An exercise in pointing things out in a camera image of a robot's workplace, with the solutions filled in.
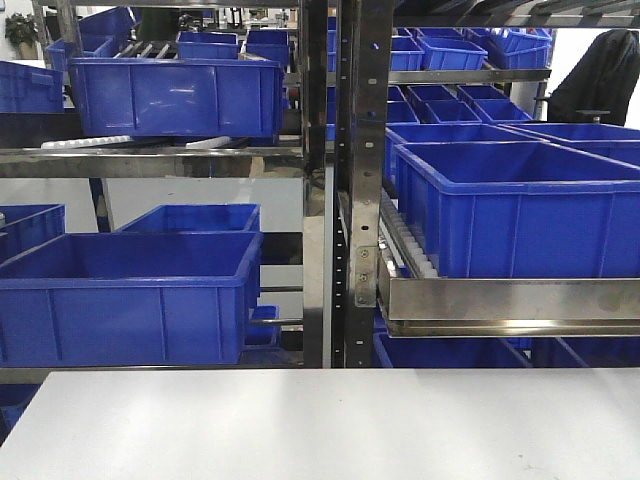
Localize blue bin behind right bin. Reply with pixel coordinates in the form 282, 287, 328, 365
383, 124, 535, 183

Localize blue bin below right shelf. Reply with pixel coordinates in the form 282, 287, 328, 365
371, 333, 531, 369

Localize large blue bin right shelf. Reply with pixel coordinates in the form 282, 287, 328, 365
395, 141, 639, 278

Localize blue bin behind lower left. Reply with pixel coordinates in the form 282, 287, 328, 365
118, 203, 260, 233

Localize steel shelving upright posts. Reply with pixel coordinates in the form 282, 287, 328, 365
299, 1, 394, 368

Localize large blue bin lower left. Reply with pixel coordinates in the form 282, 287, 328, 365
1, 231, 263, 368

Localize blue bin upper left shelf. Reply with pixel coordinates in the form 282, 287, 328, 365
68, 58, 284, 138

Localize blue bin far left edge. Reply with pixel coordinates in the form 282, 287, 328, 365
1, 204, 66, 261

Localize blue bin far right shelf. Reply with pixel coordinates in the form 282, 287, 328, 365
500, 123, 640, 166

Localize black jacket on chair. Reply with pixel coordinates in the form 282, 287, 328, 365
547, 29, 639, 126

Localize blue crate upper far left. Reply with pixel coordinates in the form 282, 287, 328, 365
1, 61, 64, 113

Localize potted plant top left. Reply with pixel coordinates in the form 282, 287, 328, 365
5, 12, 38, 60

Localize steel left shelf rail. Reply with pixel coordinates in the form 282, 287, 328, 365
1, 147, 305, 179

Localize steel shelf rail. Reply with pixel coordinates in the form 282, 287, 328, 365
1, 147, 305, 179
378, 259, 639, 337

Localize steel right shelf rail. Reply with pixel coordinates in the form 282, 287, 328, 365
378, 259, 639, 337

